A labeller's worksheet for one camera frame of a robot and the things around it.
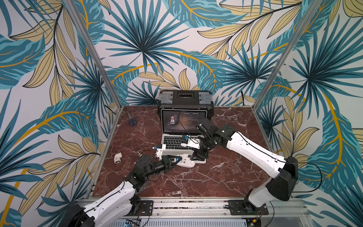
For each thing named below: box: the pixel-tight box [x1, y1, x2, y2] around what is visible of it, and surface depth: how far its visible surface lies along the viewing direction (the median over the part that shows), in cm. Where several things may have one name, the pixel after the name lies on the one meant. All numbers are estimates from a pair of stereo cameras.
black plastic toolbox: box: [156, 89, 215, 119], surface depth 102 cm
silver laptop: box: [160, 109, 208, 150], surface depth 97 cm
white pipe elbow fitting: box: [113, 152, 123, 165], surface depth 90 cm
